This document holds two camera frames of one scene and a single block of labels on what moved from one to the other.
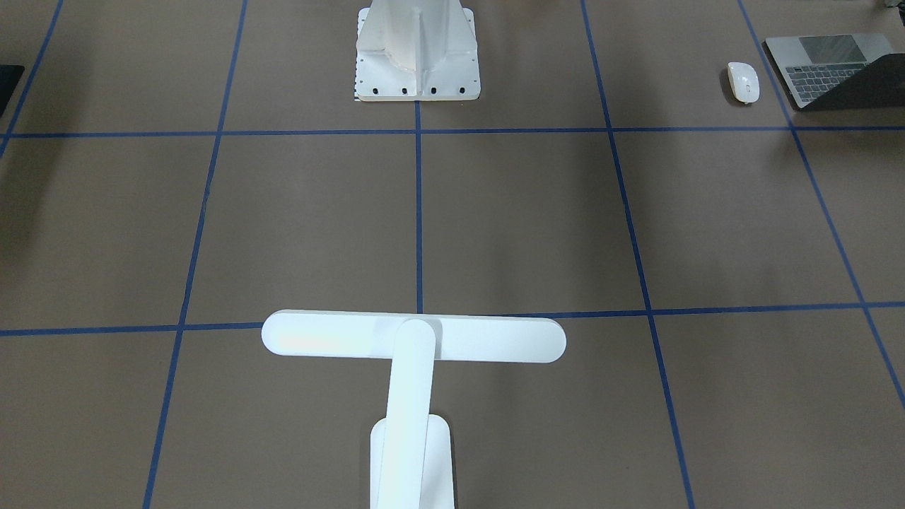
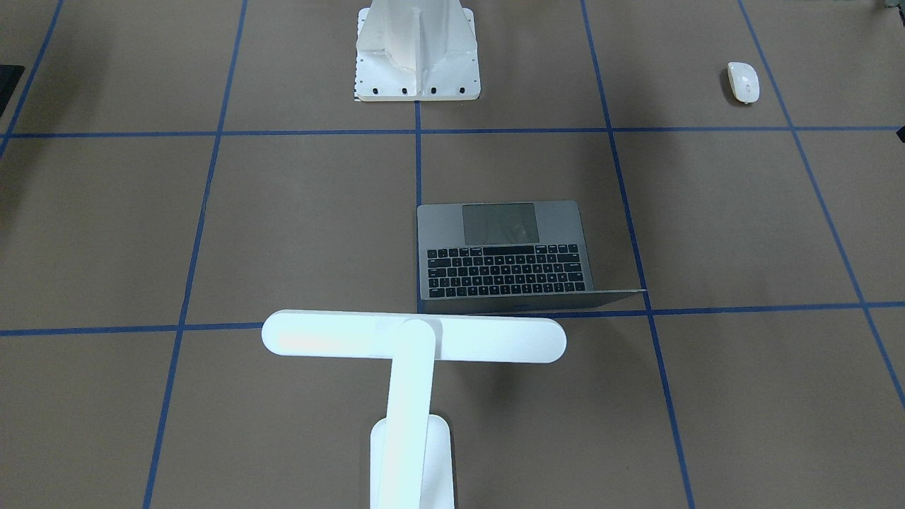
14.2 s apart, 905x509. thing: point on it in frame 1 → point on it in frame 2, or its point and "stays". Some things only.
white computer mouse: (744, 80) stays
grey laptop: (848, 71) → (505, 256)
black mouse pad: (9, 76) stays
